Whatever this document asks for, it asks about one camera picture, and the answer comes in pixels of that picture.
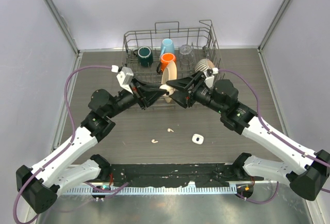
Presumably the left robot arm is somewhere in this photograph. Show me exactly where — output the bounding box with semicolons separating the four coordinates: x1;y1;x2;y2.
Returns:
14;78;167;214

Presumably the beige oval plate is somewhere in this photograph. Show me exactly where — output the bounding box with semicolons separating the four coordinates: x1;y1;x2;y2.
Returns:
161;62;177;103

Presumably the orange mug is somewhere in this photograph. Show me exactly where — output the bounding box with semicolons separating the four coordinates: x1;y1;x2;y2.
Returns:
156;53;176;74

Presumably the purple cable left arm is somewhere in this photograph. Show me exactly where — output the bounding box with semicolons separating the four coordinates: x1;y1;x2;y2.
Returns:
12;65;129;223

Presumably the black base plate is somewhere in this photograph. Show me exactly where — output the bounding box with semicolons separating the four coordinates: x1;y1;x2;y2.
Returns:
97;163;263;188

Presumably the beige earbud charging case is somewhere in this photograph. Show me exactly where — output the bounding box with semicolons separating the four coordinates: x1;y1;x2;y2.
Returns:
159;84;175;97

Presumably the white earbud charging case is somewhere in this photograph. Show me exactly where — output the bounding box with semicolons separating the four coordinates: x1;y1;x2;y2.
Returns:
191;134;204;145

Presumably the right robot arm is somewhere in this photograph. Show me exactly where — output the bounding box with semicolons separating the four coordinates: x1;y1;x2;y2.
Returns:
167;72;329;201

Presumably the white slotted cable duct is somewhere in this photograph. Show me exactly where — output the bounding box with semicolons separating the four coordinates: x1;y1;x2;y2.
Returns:
64;183;237;196

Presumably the clear glass cup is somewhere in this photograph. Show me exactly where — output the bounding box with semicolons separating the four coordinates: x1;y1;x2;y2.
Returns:
179;44;194;66

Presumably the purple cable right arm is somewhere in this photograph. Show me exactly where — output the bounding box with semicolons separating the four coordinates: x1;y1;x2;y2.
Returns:
216;69;330;204

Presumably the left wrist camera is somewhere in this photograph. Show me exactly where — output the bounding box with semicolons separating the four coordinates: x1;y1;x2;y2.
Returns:
111;65;134;94

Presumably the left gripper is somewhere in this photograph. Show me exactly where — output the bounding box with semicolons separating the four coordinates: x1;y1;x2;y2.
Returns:
106;76;166;119

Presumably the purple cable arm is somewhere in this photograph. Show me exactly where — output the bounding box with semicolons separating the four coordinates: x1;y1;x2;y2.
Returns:
12;65;129;223
216;69;330;204

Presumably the dark green mug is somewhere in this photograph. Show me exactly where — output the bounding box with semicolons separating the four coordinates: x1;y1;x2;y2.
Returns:
133;46;154;67

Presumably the grey wire dish rack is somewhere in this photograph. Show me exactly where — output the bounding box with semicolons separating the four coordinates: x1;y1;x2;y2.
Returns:
123;20;223;84

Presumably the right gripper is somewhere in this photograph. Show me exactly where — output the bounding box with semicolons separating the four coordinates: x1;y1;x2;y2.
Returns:
166;71;225;115

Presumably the striped ceramic bowl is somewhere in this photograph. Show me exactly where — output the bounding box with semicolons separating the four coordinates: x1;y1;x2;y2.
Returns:
194;58;215;72

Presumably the light blue cup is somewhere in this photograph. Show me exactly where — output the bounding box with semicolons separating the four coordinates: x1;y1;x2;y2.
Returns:
160;38;175;56

